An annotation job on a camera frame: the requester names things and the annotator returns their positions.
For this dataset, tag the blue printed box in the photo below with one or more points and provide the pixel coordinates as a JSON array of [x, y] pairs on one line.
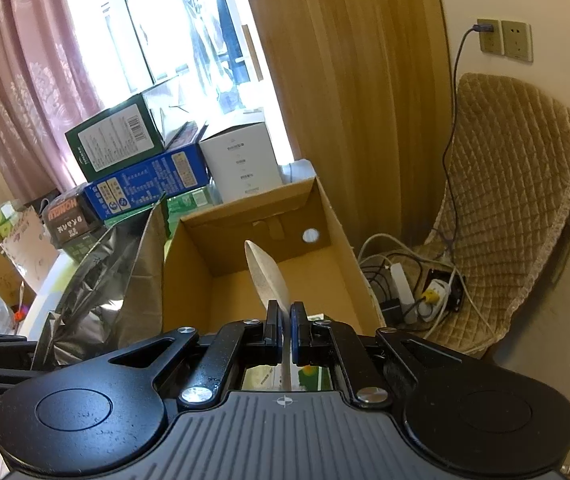
[[145, 180]]

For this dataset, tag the silver foil bag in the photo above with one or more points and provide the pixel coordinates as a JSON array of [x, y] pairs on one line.
[[100, 285]]

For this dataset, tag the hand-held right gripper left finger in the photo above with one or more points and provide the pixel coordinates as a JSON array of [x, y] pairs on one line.
[[275, 332]]

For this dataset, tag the small green boxes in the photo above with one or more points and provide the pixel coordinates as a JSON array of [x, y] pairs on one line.
[[5, 215]]

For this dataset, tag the pink curtain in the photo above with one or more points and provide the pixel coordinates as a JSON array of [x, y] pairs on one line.
[[25, 85]]

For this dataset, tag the green tissue pack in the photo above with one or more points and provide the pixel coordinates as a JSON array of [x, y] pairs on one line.
[[185, 202]]

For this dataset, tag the dark green box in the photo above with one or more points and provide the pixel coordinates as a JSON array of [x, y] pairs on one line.
[[115, 145]]

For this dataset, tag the white and yellow plug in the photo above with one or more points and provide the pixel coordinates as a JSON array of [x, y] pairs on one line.
[[432, 300]]

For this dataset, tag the white power strip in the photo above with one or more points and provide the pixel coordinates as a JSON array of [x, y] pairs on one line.
[[403, 290]]

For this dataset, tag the chair with quilted cover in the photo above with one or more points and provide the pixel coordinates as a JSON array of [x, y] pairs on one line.
[[515, 185]]

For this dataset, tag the glass window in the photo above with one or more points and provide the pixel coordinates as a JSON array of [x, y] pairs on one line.
[[165, 10]]

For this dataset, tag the wall socket with plug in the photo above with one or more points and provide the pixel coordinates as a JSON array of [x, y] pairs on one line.
[[490, 42]]

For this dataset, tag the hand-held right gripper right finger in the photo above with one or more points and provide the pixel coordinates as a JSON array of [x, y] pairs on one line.
[[297, 332]]

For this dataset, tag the empty wall socket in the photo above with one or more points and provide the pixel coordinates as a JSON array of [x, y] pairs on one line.
[[517, 42]]

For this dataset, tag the dark instant noodle box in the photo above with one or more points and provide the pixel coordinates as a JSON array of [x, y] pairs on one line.
[[70, 225]]

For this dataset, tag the black power adapter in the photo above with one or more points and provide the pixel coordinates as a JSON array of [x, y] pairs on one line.
[[392, 312]]

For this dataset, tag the yellow curtain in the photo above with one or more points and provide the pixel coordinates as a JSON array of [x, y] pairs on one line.
[[365, 85]]

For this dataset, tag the white box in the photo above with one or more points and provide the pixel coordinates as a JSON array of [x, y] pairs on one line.
[[240, 160]]

